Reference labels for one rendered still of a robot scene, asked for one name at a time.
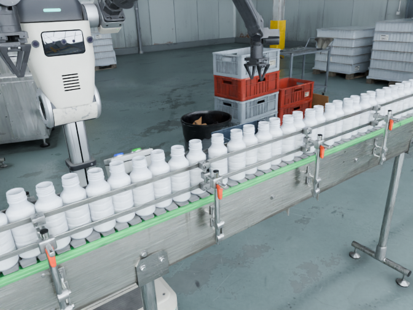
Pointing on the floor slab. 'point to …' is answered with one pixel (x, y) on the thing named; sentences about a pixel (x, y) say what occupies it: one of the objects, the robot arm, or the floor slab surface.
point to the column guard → (279, 32)
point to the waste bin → (210, 115)
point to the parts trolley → (304, 61)
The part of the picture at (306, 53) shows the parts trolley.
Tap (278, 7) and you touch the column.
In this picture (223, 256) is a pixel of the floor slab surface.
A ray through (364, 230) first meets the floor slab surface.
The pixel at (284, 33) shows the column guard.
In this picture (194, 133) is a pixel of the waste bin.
